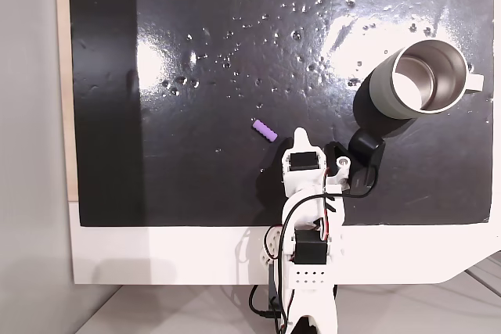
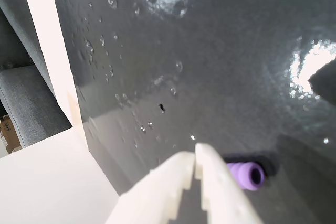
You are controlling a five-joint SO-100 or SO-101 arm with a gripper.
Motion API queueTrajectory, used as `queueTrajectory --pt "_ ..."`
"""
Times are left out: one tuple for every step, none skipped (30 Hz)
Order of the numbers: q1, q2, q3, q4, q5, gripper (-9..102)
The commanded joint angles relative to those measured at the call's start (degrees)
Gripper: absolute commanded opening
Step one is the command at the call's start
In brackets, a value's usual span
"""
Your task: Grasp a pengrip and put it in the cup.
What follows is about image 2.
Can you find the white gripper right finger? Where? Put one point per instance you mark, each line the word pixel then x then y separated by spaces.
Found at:
pixel 223 195

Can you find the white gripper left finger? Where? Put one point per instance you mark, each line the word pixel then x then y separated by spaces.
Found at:
pixel 155 197

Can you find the purple rubber pen grip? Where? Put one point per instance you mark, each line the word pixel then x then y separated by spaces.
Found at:
pixel 245 176

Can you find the black glossy mat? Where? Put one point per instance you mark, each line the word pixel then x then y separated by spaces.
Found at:
pixel 199 64

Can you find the brown cardboard box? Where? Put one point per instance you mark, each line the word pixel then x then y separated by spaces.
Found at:
pixel 8 134

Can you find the grey fabric sofa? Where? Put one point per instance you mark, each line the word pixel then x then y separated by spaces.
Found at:
pixel 23 95

